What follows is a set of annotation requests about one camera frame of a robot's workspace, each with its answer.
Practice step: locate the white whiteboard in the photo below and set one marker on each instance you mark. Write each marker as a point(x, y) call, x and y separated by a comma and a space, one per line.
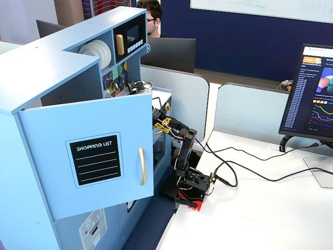
point(260, 7)

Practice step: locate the blue ice dispenser freezer door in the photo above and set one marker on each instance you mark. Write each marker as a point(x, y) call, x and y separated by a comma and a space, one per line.
point(65, 234)

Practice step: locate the blue oven door with window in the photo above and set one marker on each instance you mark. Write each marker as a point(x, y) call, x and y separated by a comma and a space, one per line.
point(158, 151)

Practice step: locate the brown wooden door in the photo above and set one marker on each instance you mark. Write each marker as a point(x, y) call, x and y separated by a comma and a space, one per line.
point(67, 11)

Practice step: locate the blue shopping list cabinet door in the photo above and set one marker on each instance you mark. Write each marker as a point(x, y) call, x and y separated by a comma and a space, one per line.
point(52, 135)

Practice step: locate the gold stove knob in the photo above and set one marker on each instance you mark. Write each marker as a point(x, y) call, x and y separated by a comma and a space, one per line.
point(167, 106)

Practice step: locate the steel toy ladle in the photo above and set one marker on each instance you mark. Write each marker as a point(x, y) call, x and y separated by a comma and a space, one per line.
point(115, 86)

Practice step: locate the blue toy play kitchen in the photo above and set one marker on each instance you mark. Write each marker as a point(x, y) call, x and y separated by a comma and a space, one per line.
point(52, 52)

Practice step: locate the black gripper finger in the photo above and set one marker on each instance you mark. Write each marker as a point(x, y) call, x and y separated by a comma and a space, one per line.
point(129, 87)
point(134, 84)

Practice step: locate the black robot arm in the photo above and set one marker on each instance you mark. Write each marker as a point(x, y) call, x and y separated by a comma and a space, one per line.
point(187, 145)

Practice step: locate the white toy plate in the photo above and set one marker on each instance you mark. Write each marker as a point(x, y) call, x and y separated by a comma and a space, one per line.
point(91, 49)
point(107, 58)
point(110, 54)

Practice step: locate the steel toy pot with lid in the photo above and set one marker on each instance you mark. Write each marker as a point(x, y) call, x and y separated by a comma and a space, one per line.
point(146, 87)

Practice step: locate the small robot controller board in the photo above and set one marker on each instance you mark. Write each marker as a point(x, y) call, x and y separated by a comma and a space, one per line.
point(212, 179)

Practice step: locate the red robot base clamp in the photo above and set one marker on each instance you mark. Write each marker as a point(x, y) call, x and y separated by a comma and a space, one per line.
point(197, 205)

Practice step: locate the man with glasses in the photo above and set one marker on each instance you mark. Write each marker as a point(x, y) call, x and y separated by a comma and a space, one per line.
point(153, 10)

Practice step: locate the black monitor with lit screen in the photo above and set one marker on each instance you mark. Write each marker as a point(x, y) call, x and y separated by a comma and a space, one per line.
point(299, 104)

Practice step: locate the black toy microwave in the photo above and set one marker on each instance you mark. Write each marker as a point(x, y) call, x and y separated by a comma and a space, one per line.
point(141, 28)

